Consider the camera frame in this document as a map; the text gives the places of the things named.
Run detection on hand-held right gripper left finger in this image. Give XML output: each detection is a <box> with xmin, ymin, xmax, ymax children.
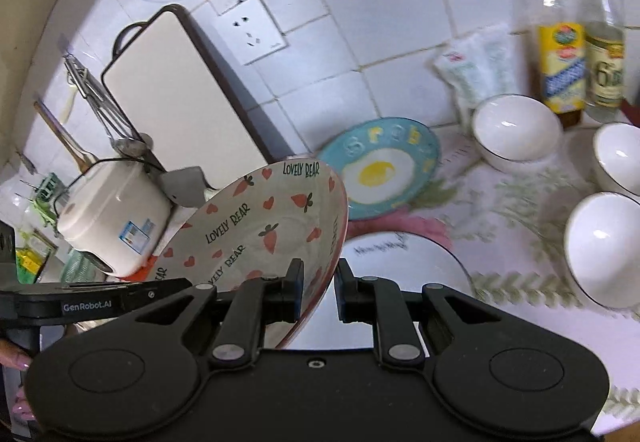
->
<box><xmin>130</xmin><ymin>258</ymin><xmax>305</xmax><ymax>371</ymax></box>

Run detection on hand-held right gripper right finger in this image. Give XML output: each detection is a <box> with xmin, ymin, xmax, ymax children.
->
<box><xmin>333</xmin><ymin>259</ymin><xmax>502</xmax><ymax>370</ymax></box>

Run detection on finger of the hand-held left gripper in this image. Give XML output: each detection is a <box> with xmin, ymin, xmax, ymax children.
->
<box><xmin>119</xmin><ymin>277</ymin><xmax>194</xmax><ymax>307</ymax></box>

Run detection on strawberry print bowl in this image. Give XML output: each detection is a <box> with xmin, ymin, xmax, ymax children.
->
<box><xmin>141</xmin><ymin>159</ymin><xmax>349</xmax><ymax>351</ymax></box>

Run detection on blue fried egg plate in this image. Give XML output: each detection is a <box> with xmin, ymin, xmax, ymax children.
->
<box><xmin>318</xmin><ymin>117</ymin><xmax>442</xmax><ymax>222</ymax></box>

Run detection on white bowl with black rim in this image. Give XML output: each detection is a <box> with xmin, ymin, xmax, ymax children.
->
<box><xmin>563</xmin><ymin>192</ymin><xmax>640</xmax><ymax>311</ymax></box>
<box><xmin>471</xmin><ymin>94</ymin><xmax>564</xmax><ymax>173</ymax></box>
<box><xmin>592</xmin><ymin>122</ymin><xmax>640</xmax><ymax>197</ymax></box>

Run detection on person's left hand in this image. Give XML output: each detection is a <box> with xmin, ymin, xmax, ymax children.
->
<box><xmin>0</xmin><ymin>341</ymin><xmax>37</xmax><ymax>423</ymax></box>

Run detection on white plate with black rim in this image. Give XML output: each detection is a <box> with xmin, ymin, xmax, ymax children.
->
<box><xmin>279</xmin><ymin>230</ymin><xmax>477</xmax><ymax>351</ymax></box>

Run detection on white rice cooker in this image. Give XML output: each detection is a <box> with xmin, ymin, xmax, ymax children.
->
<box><xmin>55</xmin><ymin>157</ymin><xmax>174</xmax><ymax>277</ymax></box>

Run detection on grey plastic scoop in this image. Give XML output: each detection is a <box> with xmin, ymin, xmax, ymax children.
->
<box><xmin>159</xmin><ymin>165</ymin><xmax>209</xmax><ymax>208</ymax></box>

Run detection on floral tablecloth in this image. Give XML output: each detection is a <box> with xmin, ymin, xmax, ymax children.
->
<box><xmin>150</xmin><ymin>122</ymin><xmax>640</xmax><ymax>428</ymax></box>

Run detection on cream cutting board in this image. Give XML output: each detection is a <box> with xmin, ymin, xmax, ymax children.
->
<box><xmin>100</xmin><ymin>3</ymin><xmax>307</xmax><ymax>189</ymax></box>

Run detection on hanging metal utensils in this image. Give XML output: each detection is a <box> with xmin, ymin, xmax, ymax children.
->
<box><xmin>63</xmin><ymin>53</ymin><xmax>154</xmax><ymax>159</ymax></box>

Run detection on white plastic seasoning packet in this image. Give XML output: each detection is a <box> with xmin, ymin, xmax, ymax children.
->
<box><xmin>432</xmin><ymin>41</ymin><xmax>495</xmax><ymax>124</ymax></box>
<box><xmin>477</xmin><ymin>28</ymin><xmax>524</xmax><ymax>96</ymax></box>

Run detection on yellow label cooking wine bottle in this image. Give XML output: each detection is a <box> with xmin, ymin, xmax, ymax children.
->
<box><xmin>511</xmin><ymin>0</ymin><xmax>587</xmax><ymax>129</ymax></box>

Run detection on clear vinegar bottle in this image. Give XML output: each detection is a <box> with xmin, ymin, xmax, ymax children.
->
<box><xmin>575</xmin><ymin>0</ymin><xmax>629</xmax><ymax>124</ymax></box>

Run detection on wooden handle spatula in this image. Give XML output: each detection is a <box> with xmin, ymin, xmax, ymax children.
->
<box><xmin>33</xmin><ymin>100</ymin><xmax>101</xmax><ymax>174</ymax></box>

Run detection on white wall socket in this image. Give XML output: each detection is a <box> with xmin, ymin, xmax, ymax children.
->
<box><xmin>209</xmin><ymin>0</ymin><xmax>290</xmax><ymax>67</ymax></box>

